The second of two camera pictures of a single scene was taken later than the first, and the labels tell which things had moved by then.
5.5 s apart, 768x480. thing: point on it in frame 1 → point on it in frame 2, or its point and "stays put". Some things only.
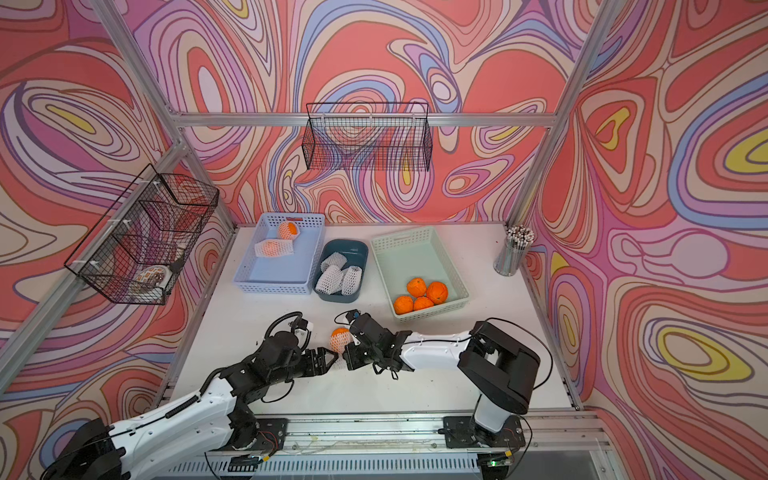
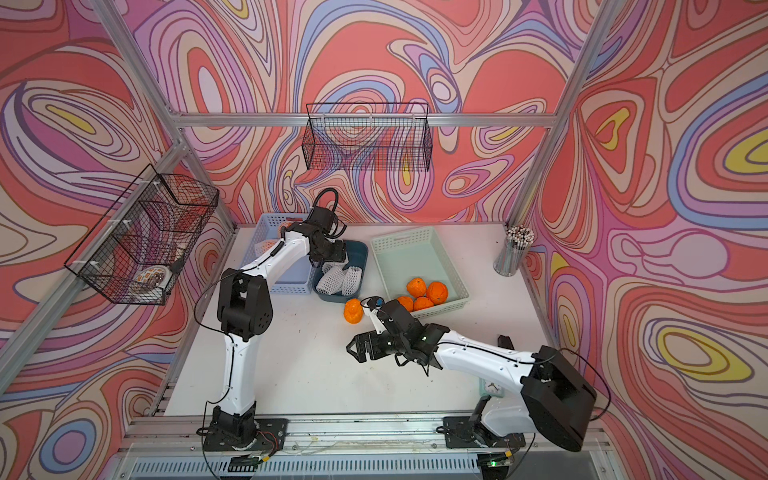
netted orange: (339, 339) → (353, 311)
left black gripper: (321, 361) → (339, 253)
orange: (422, 302) stays put
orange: (403, 304) stays put
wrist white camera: (352, 316) → (372, 306)
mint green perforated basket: (404, 257) stays put
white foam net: (352, 279) stays put
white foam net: (331, 280) stays put
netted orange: (416, 287) stays put
